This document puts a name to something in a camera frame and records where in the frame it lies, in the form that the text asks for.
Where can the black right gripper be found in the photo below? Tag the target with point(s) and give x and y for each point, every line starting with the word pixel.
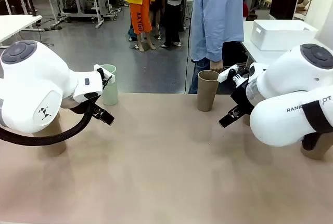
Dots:
pixel 242 96

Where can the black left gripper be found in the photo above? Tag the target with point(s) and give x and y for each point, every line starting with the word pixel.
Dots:
pixel 83 107

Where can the brown cup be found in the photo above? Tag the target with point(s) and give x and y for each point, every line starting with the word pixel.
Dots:
pixel 54 146
pixel 246 120
pixel 322 151
pixel 206 94

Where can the pale green cup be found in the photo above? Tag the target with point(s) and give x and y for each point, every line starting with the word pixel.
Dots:
pixel 110 96

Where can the white plastic basket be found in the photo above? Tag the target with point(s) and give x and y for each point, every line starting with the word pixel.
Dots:
pixel 281 35

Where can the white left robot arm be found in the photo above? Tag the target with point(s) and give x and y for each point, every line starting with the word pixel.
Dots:
pixel 31 83

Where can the person's right forearm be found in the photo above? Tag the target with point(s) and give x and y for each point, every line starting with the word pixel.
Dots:
pixel 217 50

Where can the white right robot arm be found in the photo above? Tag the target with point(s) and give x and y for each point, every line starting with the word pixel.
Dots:
pixel 286 120

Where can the person's right hand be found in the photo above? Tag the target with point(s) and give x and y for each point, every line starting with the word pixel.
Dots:
pixel 216 66

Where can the white side table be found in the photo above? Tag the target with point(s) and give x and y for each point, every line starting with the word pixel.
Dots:
pixel 262 55

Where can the person in blue shirt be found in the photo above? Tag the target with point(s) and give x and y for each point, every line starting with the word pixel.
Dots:
pixel 210 13

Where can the mannequin yellow jacket orange trousers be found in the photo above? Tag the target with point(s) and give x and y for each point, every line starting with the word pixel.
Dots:
pixel 139 5

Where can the bystander in black clothes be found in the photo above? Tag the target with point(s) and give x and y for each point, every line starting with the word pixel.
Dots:
pixel 173 8

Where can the black monitor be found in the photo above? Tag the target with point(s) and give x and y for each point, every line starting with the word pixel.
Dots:
pixel 283 0

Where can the white desk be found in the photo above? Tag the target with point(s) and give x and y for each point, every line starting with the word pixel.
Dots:
pixel 15 26

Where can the cardboard boxes on shelf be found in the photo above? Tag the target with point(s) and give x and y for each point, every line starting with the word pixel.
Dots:
pixel 304 3

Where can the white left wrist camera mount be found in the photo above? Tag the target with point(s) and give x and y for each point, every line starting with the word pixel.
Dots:
pixel 110 79

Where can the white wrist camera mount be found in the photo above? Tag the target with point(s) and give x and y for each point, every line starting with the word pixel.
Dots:
pixel 225 74
pixel 110 79

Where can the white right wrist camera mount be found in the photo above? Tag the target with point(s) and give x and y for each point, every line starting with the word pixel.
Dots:
pixel 225 74

